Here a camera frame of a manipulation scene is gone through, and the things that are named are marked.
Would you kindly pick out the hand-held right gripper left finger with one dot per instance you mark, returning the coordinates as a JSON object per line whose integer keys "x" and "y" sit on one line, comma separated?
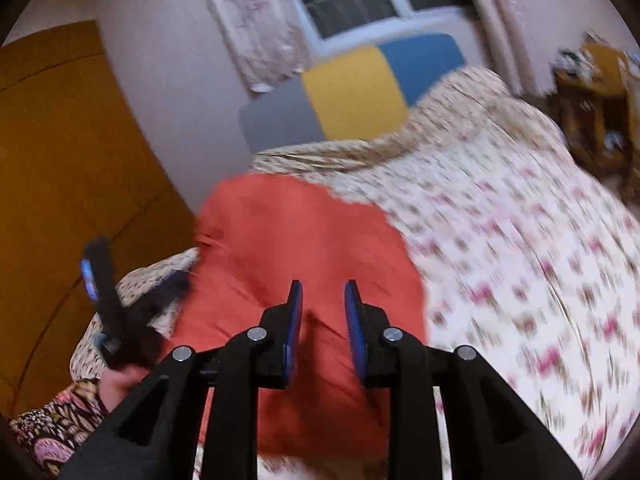
{"x": 295, "y": 325}

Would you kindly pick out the wooden desk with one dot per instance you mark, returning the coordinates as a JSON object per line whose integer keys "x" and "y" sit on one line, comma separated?
{"x": 595, "y": 105}

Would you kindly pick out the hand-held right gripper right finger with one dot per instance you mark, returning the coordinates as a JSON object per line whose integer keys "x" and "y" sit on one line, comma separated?
{"x": 355, "y": 330}

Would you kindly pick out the person's left hand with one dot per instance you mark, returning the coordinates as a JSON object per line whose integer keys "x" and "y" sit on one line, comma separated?
{"x": 122, "y": 385}

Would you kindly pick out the yellow wooden wardrobe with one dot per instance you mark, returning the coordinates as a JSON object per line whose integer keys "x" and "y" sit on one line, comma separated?
{"x": 65, "y": 160}

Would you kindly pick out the grey yellow blue headboard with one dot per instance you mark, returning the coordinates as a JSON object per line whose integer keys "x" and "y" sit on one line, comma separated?
{"x": 355, "y": 95}

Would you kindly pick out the patterned curtain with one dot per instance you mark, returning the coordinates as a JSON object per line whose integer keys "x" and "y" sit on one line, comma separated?
{"x": 495, "y": 25}
{"x": 255, "y": 20}

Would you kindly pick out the orange down jacket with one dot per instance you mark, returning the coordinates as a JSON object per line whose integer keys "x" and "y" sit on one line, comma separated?
{"x": 300, "y": 230}

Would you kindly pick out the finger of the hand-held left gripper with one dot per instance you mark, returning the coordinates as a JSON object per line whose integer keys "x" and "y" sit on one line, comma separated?
{"x": 162, "y": 292}
{"x": 100, "y": 280}

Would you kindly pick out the floral quilt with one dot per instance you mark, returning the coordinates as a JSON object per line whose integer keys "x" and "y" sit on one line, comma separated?
{"x": 500, "y": 210}

